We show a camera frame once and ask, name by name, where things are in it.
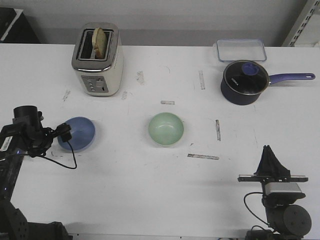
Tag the dark blue saucepan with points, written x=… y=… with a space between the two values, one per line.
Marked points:
x=243 y=100

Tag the blue bowl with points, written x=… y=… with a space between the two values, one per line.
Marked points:
x=83 y=132

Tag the green bowl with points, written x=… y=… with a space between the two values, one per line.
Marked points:
x=165 y=128

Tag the glass pot lid blue knob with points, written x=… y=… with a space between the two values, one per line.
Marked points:
x=246 y=77

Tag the white silver toaster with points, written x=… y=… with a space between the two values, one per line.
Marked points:
x=99 y=77

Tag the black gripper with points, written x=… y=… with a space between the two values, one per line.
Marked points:
x=63 y=131
x=278 y=173

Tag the slice of toast bread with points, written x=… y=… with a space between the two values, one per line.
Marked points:
x=99 y=43

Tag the clear plastic food container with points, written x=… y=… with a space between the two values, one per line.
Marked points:
x=229 y=50

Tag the white slotted shelf upright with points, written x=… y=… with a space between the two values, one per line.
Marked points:
x=305 y=32

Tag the black box in corner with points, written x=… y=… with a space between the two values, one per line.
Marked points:
x=15 y=28

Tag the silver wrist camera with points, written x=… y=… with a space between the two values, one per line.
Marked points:
x=284 y=189

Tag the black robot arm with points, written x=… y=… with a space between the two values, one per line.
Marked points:
x=285 y=219
x=25 y=137

